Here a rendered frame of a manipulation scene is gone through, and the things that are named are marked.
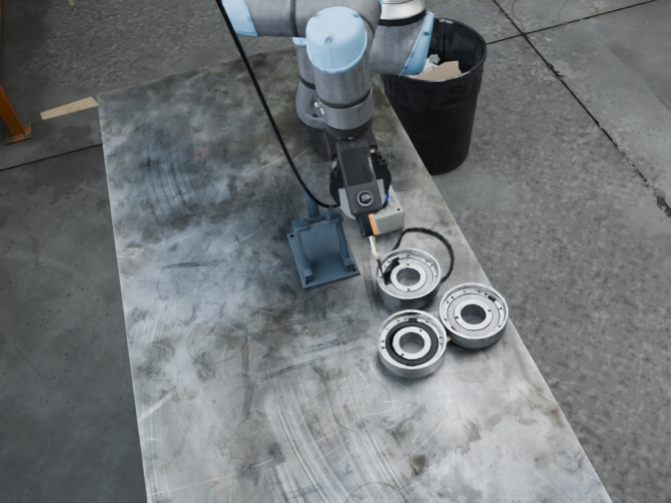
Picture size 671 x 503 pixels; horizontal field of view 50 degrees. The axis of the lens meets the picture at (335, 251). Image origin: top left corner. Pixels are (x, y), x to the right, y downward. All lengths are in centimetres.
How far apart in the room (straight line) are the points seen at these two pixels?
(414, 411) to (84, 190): 190
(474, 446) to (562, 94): 199
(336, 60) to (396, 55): 45
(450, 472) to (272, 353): 33
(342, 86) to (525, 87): 198
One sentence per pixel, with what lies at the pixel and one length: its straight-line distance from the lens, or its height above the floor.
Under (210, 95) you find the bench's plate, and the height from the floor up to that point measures 80.
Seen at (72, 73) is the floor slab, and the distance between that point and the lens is 334.
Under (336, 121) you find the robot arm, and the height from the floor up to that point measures 113.
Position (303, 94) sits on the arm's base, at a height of 86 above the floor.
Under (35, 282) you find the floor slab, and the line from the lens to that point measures 253.
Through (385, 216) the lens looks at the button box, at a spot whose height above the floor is 84.
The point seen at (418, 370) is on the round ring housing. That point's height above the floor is 83.
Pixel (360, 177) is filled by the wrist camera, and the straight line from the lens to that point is 102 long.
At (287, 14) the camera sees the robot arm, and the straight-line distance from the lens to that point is 103.
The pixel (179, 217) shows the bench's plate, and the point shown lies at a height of 80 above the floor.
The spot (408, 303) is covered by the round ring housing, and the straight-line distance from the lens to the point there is 115.
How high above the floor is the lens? 177
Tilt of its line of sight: 50 degrees down
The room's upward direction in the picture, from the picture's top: 8 degrees counter-clockwise
